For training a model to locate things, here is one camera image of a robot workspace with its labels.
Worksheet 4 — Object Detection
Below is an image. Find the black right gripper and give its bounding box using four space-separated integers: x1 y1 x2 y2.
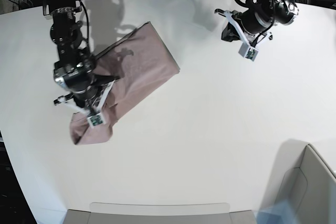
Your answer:
54 73 117 116

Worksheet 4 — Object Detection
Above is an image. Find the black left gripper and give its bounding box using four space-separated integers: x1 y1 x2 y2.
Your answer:
214 0 276 45

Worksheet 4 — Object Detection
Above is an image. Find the pink T-shirt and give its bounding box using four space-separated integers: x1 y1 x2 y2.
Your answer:
69 22 180 145

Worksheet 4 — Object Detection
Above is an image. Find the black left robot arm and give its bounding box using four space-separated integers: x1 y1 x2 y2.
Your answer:
221 0 299 47

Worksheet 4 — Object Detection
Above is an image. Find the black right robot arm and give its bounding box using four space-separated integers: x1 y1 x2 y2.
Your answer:
43 0 117 118

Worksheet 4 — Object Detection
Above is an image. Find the grey cardboard box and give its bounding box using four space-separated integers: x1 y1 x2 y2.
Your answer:
258 142 336 224

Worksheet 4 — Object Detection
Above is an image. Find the blue translucent object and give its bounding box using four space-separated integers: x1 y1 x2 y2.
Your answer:
255 199 301 224

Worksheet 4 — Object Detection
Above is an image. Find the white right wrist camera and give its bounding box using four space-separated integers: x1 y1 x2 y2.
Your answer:
87 112 106 128

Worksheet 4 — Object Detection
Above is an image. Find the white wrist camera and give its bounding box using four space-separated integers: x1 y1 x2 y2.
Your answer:
238 43 259 61
87 112 106 128

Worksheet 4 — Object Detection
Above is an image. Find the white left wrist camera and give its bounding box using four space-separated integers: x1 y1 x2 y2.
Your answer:
238 43 259 61

